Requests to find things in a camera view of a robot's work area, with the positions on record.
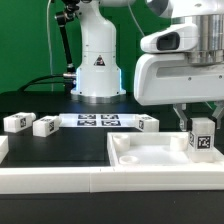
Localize white fence rail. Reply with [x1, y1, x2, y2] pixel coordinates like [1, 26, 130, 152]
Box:
[0, 136, 9, 163]
[0, 164, 224, 194]

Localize thin white cable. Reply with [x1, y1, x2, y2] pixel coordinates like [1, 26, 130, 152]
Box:
[46, 0, 56, 92]

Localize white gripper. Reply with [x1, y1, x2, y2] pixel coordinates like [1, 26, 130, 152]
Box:
[134, 23, 224, 131]

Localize white marker base plate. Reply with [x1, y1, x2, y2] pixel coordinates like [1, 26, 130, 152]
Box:
[59, 113, 134, 127]

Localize black cable bundle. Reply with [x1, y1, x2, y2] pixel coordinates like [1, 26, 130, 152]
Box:
[17, 74, 73, 92]

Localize white left fence rail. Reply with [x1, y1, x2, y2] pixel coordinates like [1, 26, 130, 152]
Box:
[0, 136, 9, 163]

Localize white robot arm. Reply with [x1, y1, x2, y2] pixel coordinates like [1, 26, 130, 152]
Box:
[72, 0, 224, 131]

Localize white square table top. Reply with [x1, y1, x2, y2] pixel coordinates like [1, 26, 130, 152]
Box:
[106, 132, 224, 168]

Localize white front fence rail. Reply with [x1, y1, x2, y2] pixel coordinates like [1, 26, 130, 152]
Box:
[0, 164, 224, 194]

